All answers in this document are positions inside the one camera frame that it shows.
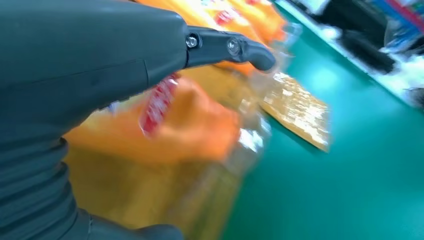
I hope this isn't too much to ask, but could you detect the yellow taped cardboard mat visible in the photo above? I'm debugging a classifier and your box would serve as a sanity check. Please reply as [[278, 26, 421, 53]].
[[62, 71, 332, 240]]

